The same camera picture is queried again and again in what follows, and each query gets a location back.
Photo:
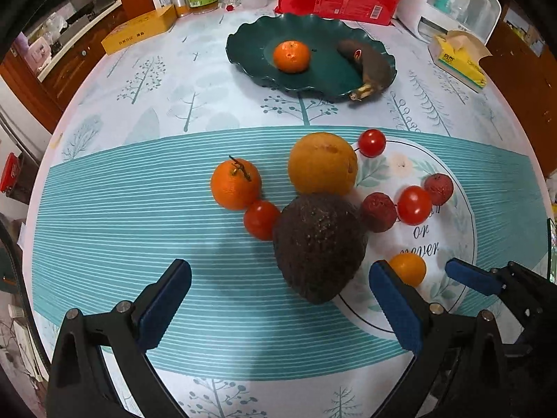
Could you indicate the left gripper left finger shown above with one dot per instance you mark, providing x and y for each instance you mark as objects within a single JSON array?
[{"x": 80, "y": 384}]

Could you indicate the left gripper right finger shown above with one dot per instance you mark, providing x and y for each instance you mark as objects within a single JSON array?
[{"x": 459, "y": 357}]

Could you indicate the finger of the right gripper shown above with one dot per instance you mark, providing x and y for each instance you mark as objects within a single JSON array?
[{"x": 528, "y": 296}]

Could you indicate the small orange kumquat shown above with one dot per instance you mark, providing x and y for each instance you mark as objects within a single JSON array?
[{"x": 410, "y": 268}]

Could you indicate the cherry tomato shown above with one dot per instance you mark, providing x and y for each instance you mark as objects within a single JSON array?
[
  {"x": 414, "y": 205},
  {"x": 372, "y": 143},
  {"x": 260, "y": 219}
]

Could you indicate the dark brown avocado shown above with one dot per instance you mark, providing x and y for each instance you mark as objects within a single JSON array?
[{"x": 319, "y": 244}]

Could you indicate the large yellow orange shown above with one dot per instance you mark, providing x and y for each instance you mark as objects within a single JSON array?
[{"x": 322, "y": 163}]

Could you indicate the mandarin orange with stem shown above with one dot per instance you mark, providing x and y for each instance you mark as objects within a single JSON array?
[{"x": 235, "y": 184}]

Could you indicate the overripe brown banana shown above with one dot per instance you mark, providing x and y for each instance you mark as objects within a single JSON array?
[{"x": 377, "y": 74}]

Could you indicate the mandarin orange without stem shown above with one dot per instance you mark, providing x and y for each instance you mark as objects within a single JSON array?
[{"x": 292, "y": 57}]

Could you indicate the red container on floor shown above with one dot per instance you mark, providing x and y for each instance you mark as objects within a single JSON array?
[{"x": 10, "y": 173}]

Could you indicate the teal striped floral placemat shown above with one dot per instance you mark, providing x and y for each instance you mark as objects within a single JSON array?
[{"x": 110, "y": 223}]

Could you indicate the yellow tissue pack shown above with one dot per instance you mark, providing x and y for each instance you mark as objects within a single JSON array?
[{"x": 459, "y": 53}]

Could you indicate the white appliance with clear lid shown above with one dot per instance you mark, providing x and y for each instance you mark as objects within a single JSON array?
[{"x": 425, "y": 18}]

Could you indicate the yellow cardboard box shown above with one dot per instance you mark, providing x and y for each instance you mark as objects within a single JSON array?
[{"x": 140, "y": 28}]

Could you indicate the dark green scalloped plate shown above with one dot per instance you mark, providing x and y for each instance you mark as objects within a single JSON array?
[{"x": 312, "y": 54}]

